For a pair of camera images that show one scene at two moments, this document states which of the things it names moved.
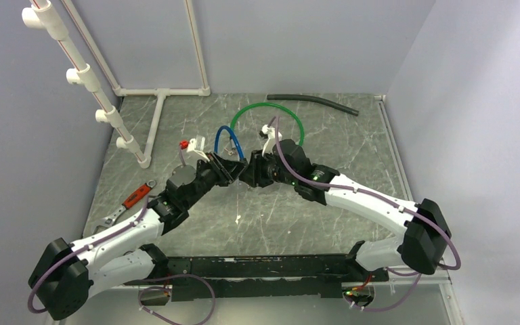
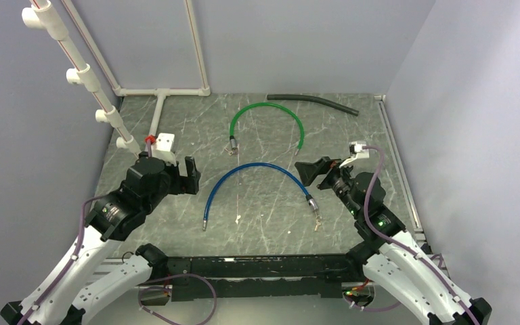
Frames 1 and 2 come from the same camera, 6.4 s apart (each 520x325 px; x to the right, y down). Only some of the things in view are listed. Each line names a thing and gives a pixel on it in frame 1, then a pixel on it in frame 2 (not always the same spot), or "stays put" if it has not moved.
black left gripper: [226, 170] → [184, 184]
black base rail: [263, 278] stays put
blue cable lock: [218, 133] → [311, 200]
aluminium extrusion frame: [386, 107] stays put
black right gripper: [254, 174] → [308, 171]
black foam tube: [289, 97] stays put
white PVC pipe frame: [42, 15] stays put
